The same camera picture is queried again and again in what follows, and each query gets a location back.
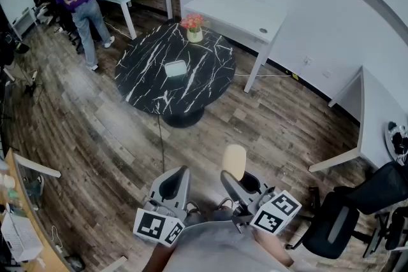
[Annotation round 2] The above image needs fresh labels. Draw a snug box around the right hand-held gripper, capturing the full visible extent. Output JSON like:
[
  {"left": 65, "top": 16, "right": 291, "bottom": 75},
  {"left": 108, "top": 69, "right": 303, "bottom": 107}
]
[{"left": 220, "top": 170, "right": 303, "bottom": 236}]

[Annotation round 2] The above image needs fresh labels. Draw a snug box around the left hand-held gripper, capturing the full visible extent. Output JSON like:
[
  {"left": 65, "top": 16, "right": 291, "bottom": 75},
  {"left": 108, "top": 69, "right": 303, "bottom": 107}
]
[{"left": 133, "top": 166, "right": 191, "bottom": 248}]

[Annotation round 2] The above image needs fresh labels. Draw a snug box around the white square container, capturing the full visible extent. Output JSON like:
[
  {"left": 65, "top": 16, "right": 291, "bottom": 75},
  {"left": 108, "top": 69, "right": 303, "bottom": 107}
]
[{"left": 164, "top": 59, "right": 187, "bottom": 78}]

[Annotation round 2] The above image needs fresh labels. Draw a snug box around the person's left forearm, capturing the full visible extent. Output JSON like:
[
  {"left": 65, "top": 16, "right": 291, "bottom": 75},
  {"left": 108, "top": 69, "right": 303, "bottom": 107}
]
[{"left": 149, "top": 241, "right": 175, "bottom": 272}]

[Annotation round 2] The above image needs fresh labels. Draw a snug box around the person's right forearm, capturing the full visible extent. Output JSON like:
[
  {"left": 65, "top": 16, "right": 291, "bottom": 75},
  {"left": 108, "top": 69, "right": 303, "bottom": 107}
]
[{"left": 254, "top": 229, "right": 294, "bottom": 268}]

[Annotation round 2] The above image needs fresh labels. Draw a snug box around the person's grey shirt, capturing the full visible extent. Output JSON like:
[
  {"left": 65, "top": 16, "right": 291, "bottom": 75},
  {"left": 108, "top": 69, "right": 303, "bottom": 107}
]
[{"left": 162, "top": 220, "right": 288, "bottom": 272}]

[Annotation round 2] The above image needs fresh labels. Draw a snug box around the black mesh office chair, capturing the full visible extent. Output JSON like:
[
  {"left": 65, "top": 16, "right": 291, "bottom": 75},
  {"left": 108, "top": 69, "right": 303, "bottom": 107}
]
[{"left": 285, "top": 161, "right": 408, "bottom": 261}]

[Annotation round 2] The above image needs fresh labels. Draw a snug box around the black marble round table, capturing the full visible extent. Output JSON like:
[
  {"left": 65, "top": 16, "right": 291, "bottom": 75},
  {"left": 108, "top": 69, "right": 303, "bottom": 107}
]
[{"left": 113, "top": 21, "right": 237, "bottom": 129}]

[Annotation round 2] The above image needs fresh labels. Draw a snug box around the dark round bin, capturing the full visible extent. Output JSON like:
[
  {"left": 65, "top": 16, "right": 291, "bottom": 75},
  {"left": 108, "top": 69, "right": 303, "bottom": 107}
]
[{"left": 65, "top": 254, "right": 86, "bottom": 272}]

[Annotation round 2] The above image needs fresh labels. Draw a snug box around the white power adapter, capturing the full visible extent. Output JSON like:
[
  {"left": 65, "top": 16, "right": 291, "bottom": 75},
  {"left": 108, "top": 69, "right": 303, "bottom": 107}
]
[{"left": 50, "top": 225, "right": 64, "bottom": 254}]

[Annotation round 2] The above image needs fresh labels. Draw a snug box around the wooden desk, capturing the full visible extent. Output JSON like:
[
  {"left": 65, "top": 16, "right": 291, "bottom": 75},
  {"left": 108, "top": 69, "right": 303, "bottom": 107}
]
[{"left": 0, "top": 148, "right": 71, "bottom": 272}]

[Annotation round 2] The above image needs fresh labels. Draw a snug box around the white desk with side panel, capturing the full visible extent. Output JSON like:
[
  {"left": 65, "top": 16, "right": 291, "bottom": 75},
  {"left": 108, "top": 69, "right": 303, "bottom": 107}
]
[{"left": 308, "top": 65, "right": 408, "bottom": 173}]

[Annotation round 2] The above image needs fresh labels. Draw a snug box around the white pot with red flowers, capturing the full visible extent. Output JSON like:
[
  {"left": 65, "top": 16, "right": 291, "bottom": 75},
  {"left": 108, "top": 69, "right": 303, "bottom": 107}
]
[{"left": 180, "top": 13, "right": 205, "bottom": 44}]

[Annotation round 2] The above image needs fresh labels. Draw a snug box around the white perforated box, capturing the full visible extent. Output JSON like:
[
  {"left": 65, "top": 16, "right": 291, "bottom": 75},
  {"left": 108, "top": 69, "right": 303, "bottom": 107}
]
[{"left": 0, "top": 212, "right": 44, "bottom": 262}]

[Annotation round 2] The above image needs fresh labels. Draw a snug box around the white desk with grommet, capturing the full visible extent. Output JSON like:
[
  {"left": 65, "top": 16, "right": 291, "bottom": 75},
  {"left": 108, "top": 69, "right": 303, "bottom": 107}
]
[{"left": 182, "top": 0, "right": 288, "bottom": 94}]

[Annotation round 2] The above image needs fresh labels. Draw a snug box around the black swivel chair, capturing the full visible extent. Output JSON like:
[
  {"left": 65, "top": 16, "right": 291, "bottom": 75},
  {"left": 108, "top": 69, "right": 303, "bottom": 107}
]
[{"left": 55, "top": 6, "right": 84, "bottom": 54}]

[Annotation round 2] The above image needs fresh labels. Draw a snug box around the white low shelf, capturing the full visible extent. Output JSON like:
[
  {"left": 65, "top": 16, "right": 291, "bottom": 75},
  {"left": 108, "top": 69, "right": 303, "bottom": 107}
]
[{"left": 11, "top": 8, "right": 38, "bottom": 41}]

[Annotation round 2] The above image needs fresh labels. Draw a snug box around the white floor cable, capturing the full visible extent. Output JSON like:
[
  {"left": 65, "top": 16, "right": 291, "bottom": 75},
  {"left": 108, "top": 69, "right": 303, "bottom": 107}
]
[{"left": 234, "top": 72, "right": 293, "bottom": 78}]

